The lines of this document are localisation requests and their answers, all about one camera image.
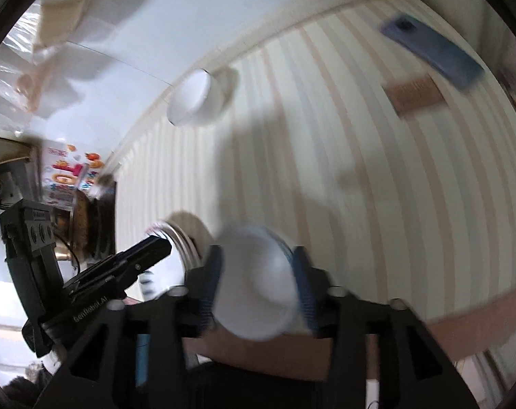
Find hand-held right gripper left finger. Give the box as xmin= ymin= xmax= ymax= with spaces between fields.
xmin=32 ymin=245 xmax=223 ymax=409

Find pale yellow block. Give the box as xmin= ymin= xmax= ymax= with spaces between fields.
xmin=38 ymin=0 xmax=92 ymax=49

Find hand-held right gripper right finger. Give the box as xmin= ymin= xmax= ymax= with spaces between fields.
xmin=291 ymin=245 xmax=483 ymax=409

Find black frying pan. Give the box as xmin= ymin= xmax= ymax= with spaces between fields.
xmin=53 ymin=187 xmax=116 ymax=260

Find blue smartphone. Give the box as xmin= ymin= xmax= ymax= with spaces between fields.
xmin=381 ymin=14 xmax=485 ymax=92

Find cat print striped tablecloth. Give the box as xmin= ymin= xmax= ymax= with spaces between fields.
xmin=113 ymin=0 xmax=516 ymax=376

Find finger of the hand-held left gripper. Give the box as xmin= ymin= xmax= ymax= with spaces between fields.
xmin=64 ymin=236 xmax=172 ymax=297

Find brown card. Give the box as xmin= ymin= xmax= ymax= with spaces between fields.
xmin=383 ymin=74 xmax=448 ymax=117

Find blue floral white bowl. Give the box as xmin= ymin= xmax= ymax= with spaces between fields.
xmin=213 ymin=223 xmax=301 ymax=342

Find colourful wall stickers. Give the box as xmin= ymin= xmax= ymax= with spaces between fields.
xmin=42 ymin=140 xmax=107 ymax=203

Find blue striped white plate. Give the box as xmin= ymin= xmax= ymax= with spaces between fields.
xmin=143 ymin=211 xmax=205 ymax=303

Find dark rimmed white bowl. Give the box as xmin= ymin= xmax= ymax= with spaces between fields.
xmin=167 ymin=69 xmax=224 ymax=127

